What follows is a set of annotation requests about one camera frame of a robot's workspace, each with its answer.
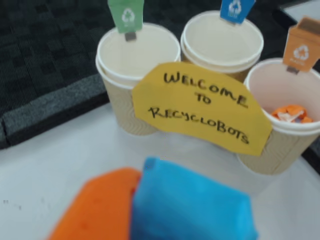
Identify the grey foam border strip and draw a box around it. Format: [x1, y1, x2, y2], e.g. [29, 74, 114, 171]
[0, 72, 112, 150]
[299, 139, 320, 176]

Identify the orange recycling bin label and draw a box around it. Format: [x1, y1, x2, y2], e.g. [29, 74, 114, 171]
[282, 16, 320, 75]

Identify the beige ribbed paper cup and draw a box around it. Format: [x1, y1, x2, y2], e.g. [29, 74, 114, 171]
[95, 22, 182, 137]
[179, 10, 265, 85]
[236, 57, 320, 176]

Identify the white side table black edge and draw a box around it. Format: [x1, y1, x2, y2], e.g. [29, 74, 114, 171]
[276, 0, 320, 26]

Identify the green recycling bin label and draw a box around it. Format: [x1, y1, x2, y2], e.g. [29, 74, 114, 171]
[107, 0, 145, 42]

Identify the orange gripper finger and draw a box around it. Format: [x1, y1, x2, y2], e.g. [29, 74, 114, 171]
[46, 166, 143, 240]

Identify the orange paper rubbish wad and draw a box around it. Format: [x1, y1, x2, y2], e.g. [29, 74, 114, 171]
[271, 104, 313, 125]

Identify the blue recycling bin label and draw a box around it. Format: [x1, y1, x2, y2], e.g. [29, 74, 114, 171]
[219, 0, 256, 26]

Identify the blue paper rubbish wad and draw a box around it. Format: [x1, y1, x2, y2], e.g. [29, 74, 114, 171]
[129, 156, 260, 240]

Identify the yellow handwritten welcome sign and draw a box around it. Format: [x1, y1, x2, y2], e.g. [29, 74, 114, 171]
[131, 61, 274, 157]

